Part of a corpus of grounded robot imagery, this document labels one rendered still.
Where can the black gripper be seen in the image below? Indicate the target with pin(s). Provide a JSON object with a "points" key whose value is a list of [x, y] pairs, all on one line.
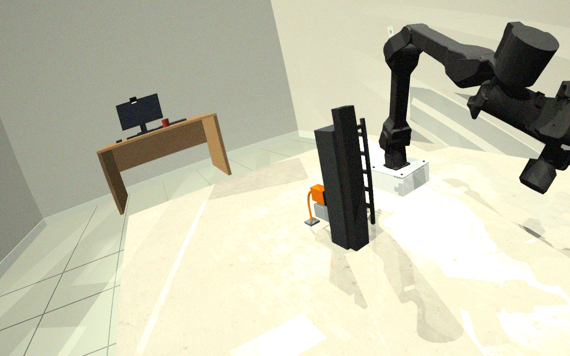
{"points": [[539, 174]]}

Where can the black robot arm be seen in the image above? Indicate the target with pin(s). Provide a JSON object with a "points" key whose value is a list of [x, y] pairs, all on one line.
{"points": [[503, 77]]}

